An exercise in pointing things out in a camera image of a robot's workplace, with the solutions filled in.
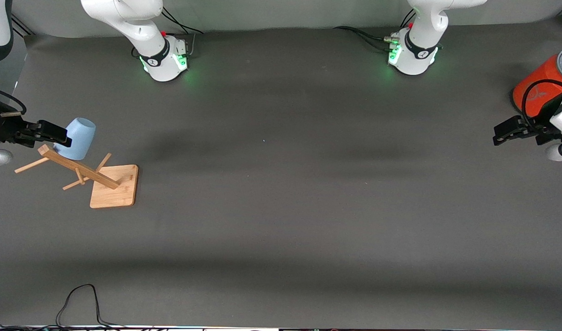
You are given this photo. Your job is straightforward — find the black left arm base cable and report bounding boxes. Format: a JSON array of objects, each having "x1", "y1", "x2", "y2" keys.
[{"x1": 333, "y1": 26, "x2": 396, "y2": 51}]

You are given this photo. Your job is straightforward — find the black arm base cable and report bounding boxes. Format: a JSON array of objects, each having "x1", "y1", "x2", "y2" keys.
[
  {"x1": 333, "y1": 26, "x2": 396, "y2": 51},
  {"x1": 159, "y1": 6, "x2": 204, "y2": 35}
]

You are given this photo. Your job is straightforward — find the black right arm base cable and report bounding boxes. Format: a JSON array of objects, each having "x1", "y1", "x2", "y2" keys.
[{"x1": 159, "y1": 6, "x2": 204, "y2": 35}]

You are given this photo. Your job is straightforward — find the light blue cup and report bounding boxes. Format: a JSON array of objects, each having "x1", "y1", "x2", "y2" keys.
[{"x1": 54, "y1": 117, "x2": 97, "y2": 160}]

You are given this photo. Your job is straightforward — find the wooden mug tree rack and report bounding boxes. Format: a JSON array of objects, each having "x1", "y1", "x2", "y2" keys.
[{"x1": 14, "y1": 144, "x2": 139, "y2": 209}]

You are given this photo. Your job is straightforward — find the looping thin black cable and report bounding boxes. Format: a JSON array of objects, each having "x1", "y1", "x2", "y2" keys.
[{"x1": 56, "y1": 284, "x2": 125, "y2": 328}]

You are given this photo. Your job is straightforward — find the dark grey table mat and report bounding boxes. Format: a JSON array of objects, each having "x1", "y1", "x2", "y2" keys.
[{"x1": 0, "y1": 17, "x2": 562, "y2": 328}]

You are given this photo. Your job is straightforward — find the aluminium frame rail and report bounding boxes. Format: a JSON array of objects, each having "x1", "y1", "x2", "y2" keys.
[{"x1": 9, "y1": 13, "x2": 34, "y2": 37}]

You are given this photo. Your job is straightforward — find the orange cylindrical can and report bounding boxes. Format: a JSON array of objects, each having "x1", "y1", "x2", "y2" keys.
[{"x1": 512, "y1": 46, "x2": 562, "y2": 120}]

